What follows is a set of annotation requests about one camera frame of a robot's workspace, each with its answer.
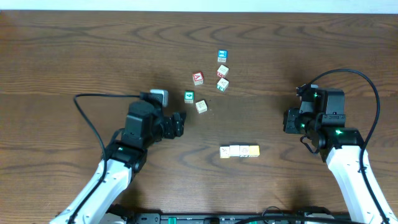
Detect plain engraved wooden block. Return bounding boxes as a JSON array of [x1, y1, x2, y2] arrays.
[[220, 146, 230, 159]]

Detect yellow wooden block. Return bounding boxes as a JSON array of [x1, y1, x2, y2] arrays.
[[249, 146, 260, 157]]

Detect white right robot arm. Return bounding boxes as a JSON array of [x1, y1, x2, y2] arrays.
[[283, 85, 397, 223]]

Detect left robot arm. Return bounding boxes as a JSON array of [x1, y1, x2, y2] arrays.
[[50, 101, 187, 223]]

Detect plain block blue side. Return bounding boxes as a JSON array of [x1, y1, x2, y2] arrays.
[[195, 100, 208, 114]]

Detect green 4 number block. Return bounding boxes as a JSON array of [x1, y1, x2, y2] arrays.
[[183, 91, 195, 104]]

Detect red letter A block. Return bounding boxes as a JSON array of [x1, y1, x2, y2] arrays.
[[192, 72, 204, 85]]

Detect teal side wooden block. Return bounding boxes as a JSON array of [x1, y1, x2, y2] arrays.
[[216, 78, 229, 92]]

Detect red M side block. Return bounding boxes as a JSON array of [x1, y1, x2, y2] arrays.
[[216, 65, 229, 78]]

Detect blue top wooden block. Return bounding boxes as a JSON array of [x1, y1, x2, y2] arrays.
[[217, 50, 228, 63]]

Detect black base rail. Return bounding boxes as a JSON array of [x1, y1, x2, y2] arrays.
[[105, 205, 352, 224]]

